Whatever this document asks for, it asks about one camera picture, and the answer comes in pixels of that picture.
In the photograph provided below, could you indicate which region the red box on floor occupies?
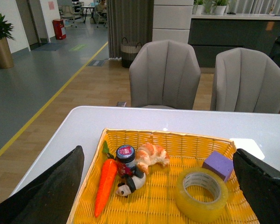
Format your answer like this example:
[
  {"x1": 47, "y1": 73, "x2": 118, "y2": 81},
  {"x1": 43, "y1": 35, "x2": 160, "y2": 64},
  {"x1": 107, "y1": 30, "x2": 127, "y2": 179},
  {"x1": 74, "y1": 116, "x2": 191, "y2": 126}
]
[{"x1": 52, "y1": 19, "x2": 66, "y2": 40}]

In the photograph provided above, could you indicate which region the toy croissant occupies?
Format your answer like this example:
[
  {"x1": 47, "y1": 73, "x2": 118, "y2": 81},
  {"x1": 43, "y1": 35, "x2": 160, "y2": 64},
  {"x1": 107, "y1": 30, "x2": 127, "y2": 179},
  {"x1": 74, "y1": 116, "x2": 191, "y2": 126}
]
[{"x1": 135, "y1": 142, "x2": 170, "y2": 175}]

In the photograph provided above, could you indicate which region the panda figurine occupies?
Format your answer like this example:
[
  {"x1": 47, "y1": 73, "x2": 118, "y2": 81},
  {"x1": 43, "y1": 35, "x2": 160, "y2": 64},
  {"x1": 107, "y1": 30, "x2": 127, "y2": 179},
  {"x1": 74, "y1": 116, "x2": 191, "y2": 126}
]
[{"x1": 115, "y1": 166, "x2": 146, "y2": 197}]

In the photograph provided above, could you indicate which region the purple foam cube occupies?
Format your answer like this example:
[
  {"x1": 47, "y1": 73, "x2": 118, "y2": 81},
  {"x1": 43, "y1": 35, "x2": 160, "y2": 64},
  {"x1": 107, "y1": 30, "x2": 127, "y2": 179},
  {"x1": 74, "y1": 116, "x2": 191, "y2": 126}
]
[{"x1": 202, "y1": 151, "x2": 233, "y2": 182}]

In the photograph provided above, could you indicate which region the white potted plant left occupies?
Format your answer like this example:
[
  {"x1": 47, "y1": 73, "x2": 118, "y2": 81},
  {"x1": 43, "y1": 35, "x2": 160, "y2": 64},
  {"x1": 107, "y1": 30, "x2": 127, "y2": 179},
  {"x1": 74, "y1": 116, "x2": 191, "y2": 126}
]
[{"x1": 193, "y1": 0, "x2": 205, "y2": 15}]

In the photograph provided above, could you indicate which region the dark counter cabinet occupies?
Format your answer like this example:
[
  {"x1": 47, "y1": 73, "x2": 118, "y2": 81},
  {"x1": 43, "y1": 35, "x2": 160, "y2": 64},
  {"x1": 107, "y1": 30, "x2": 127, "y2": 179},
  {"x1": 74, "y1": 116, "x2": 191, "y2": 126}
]
[{"x1": 188, "y1": 14, "x2": 280, "y2": 68}]

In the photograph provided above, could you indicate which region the small jar with dark lid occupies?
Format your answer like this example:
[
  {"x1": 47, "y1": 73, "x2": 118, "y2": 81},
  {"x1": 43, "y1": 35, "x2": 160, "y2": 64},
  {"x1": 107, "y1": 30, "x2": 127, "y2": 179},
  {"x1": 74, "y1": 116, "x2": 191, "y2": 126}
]
[{"x1": 116, "y1": 145, "x2": 135, "y2": 177}]

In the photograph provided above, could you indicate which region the yellow wicker basket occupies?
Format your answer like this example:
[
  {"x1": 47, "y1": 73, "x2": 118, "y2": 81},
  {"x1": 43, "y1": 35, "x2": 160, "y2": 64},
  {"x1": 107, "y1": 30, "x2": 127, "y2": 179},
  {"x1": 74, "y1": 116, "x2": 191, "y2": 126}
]
[{"x1": 66, "y1": 127, "x2": 261, "y2": 224}]

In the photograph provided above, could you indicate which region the white potted plant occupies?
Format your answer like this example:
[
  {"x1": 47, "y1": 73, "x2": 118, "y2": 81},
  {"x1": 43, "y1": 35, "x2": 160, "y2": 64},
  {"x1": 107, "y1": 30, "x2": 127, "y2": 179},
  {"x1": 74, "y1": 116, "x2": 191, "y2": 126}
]
[
  {"x1": 211, "y1": 0, "x2": 230, "y2": 15},
  {"x1": 193, "y1": 0, "x2": 205, "y2": 15}
]

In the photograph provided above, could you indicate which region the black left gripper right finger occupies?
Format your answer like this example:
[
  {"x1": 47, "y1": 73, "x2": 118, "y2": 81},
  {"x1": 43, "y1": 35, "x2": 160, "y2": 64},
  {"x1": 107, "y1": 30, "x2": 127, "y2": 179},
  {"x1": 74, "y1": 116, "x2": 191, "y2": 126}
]
[{"x1": 233, "y1": 148, "x2": 280, "y2": 224}]

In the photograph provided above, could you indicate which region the grey chair left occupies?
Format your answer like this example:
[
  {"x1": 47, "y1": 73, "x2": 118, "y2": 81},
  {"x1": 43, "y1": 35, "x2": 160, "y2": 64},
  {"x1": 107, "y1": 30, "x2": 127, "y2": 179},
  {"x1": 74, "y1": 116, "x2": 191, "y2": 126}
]
[{"x1": 129, "y1": 40, "x2": 201, "y2": 110}]

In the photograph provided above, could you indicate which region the white potted plant right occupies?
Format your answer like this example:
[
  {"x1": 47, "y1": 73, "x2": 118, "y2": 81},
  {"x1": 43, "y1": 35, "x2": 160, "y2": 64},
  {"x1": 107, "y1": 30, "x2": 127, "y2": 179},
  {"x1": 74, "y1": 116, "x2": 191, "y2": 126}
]
[{"x1": 211, "y1": 0, "x2": 230, "y2": 15}]

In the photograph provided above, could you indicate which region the clear yellowish tape roll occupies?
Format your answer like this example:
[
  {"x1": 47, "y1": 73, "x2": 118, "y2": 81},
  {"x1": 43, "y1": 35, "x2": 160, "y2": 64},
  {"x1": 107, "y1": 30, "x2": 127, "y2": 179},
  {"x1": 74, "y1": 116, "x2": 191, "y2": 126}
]
[{"x1": 174, "y1": 168, "x2": 228, "y2": 223}]

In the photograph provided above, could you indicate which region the grey chair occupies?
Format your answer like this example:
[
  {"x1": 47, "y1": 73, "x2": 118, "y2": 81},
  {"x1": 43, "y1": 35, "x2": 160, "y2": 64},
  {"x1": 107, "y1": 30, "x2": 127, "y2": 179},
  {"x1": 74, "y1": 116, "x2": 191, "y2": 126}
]
[
  {"x1": 129, "y1": 40, "x2": 201, "y2": 110},
  {"x1": 210, "y1": 48, "x2": 280, "y2": 113}
]

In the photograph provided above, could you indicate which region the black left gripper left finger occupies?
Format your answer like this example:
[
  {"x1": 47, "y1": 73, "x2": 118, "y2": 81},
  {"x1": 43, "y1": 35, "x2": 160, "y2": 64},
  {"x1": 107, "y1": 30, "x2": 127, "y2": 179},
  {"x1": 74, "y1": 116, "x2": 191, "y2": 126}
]
[{"x1": 0, "y1": 146, "x2": 84, "y2": 224}]

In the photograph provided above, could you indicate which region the orange toy carrot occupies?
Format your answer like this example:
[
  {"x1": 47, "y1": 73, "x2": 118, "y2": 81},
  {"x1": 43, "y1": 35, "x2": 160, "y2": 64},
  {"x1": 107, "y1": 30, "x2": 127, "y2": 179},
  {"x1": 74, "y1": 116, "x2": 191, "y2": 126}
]
[{"x1": 94, "y1": 141, "x2": 118, "y2": 217}]

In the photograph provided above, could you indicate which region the potted plant gold pot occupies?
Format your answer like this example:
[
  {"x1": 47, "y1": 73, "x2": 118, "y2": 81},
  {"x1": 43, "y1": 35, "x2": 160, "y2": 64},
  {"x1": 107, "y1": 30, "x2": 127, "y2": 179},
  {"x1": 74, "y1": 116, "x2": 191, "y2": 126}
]
[{"x1": 0, "y1": 14, "x2": 14, "y2": 69}]

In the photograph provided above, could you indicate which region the grey curtain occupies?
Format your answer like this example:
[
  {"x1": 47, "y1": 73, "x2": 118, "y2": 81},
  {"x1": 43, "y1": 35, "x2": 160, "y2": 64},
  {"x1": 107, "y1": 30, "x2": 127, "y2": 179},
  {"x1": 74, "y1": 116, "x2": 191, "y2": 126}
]
[{"x1": 106, "y1": 0, "x2": 154, "y2": 58}]

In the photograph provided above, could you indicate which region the grey chair right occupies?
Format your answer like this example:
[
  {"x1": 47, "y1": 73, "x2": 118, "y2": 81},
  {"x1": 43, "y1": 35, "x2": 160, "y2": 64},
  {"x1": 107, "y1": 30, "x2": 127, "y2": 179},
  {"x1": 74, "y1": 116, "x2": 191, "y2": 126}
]
[{"x1": 210, "y1": 48, "x2": 280, "y2": 113}]

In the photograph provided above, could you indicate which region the striped woven laundry basket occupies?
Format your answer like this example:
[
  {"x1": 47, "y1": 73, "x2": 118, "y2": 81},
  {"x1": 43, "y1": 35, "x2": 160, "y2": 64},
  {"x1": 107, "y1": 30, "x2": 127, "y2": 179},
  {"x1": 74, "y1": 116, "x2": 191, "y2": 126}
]
[{"x1": 120, "y1": 37, "x2": 142, "y2": 68}]

